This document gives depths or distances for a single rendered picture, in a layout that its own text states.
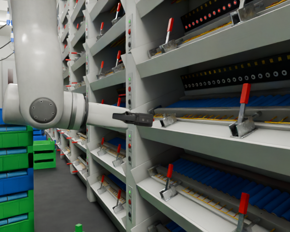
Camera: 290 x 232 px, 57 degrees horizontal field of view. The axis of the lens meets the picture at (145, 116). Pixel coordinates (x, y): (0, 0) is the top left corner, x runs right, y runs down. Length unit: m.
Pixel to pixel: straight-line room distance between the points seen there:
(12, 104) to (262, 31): 0.46
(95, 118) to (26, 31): 0.22
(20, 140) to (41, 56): 0.56
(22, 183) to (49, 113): 0.59
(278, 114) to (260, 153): 0.08
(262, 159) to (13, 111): 0.46
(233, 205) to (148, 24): 0.61
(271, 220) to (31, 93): 0.47
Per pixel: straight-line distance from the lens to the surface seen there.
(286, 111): 0.49
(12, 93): 0.59
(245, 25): 0.48
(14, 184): 1.06
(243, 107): 0.49
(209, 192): 0.66
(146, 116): 0.67
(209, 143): 0.54
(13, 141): 1.03
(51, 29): 0.60
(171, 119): 0.70
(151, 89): 0.89
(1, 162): 1.03
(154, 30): 0.93
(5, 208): 1.08
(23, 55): 0.53
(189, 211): 0.67
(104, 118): 0.60
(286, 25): 0.44
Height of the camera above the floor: 0.54
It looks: 2 degrees down
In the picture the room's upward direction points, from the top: straight up
